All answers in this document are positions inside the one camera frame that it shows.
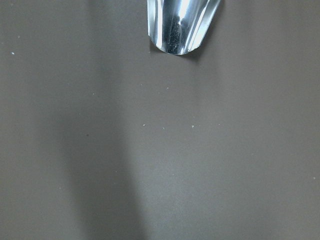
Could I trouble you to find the metal scoop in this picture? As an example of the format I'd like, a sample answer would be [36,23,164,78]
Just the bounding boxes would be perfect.
[147,0,221,56]

